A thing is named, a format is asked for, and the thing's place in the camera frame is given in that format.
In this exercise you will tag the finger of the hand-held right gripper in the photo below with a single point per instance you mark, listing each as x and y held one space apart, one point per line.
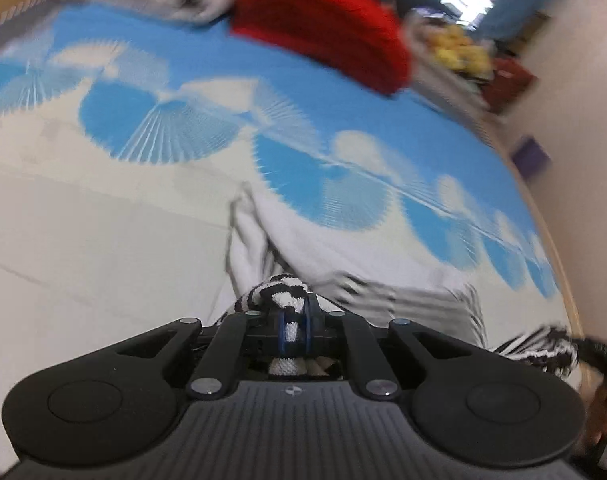
601 352

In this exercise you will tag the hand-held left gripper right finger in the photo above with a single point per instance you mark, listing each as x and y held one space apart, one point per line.
311 321

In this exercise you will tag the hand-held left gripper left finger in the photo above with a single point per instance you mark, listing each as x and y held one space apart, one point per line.
282 327

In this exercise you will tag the striped and white knit sweater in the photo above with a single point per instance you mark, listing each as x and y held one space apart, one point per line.
288 265

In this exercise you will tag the blue and white bedspread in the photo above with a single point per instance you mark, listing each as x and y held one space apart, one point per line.
108 220

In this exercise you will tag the purple box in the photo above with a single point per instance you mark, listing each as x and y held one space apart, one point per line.
532 157

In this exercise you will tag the folded red knit sweater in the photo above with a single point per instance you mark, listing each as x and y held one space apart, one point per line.
328 25

